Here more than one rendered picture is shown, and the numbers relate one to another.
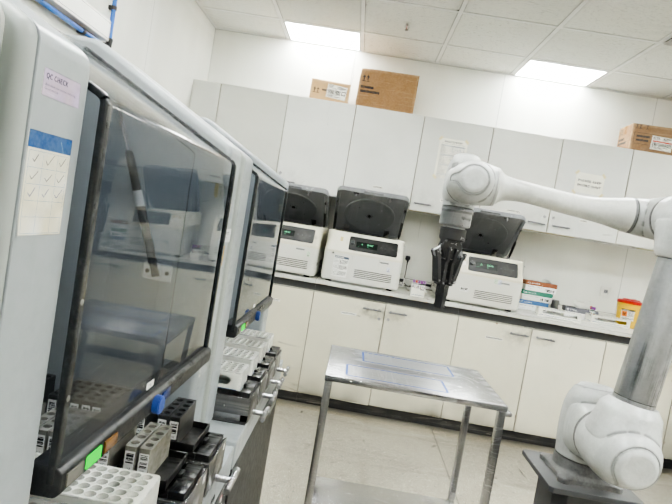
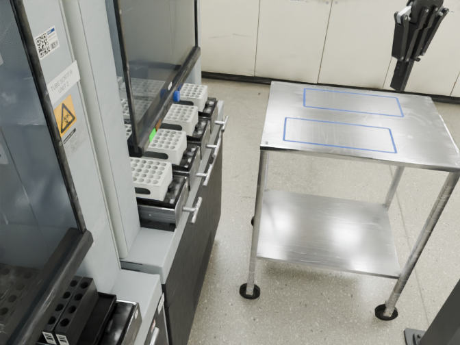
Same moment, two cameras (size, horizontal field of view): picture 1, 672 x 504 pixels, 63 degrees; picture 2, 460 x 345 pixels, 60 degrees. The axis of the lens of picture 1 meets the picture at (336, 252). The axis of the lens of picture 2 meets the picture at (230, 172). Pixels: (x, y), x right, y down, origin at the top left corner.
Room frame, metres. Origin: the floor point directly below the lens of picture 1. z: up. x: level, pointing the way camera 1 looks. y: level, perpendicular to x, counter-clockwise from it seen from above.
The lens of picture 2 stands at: (0.74, -0.05, 1.51)
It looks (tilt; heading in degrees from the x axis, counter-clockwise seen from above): 39 degrees down; 6
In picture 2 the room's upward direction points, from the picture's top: 2 degrees clockwise
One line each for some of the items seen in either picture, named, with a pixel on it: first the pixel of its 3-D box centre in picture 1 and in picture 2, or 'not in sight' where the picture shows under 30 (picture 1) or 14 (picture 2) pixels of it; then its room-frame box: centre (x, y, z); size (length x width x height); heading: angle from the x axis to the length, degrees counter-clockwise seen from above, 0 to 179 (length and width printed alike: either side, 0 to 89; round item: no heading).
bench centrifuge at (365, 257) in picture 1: (366, 237); not in sight; (4.10, -0.20, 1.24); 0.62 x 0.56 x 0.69; 179
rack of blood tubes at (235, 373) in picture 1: (192, 370); (113, 176); (1.51, 0.34, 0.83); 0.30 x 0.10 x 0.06; 88
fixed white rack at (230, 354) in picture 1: (208, 357); (133, 144); (1.66, 0.34, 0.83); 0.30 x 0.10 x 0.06; 88
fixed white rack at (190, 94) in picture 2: (231, 337); (163, 95); (1.97, 0.33, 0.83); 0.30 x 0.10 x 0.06; 88
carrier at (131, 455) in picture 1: (141, 449); not in sight; (0.96, 0.29, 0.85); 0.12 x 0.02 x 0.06; 178
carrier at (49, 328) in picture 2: (171, 420); (66, 310); (1.11, 0.28, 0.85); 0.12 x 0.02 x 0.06; 177
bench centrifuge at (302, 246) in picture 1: (289, 227); not in sight; (4.11, 0.38, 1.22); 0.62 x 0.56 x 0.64; 176
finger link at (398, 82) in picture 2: (440, 295); (400, 74); (1.58, -0.32, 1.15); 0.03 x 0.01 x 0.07; 35
